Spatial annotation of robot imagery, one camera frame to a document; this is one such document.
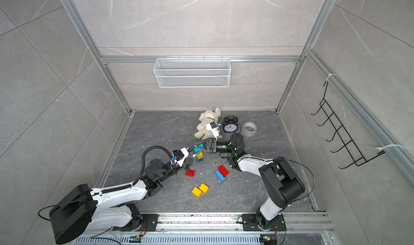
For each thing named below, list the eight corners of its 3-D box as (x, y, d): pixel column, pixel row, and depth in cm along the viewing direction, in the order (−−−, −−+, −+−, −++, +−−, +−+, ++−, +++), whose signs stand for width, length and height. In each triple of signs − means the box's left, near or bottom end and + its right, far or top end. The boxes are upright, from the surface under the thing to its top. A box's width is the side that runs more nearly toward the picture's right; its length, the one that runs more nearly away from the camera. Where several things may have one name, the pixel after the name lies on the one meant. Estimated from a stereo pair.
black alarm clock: (222, 132, 109) (223, 121, 100) (222, 126, 113) (223, 115, 104) (236, 132, 109) (238, 121, 100) (235, 126, 113) (237, 115, 104)
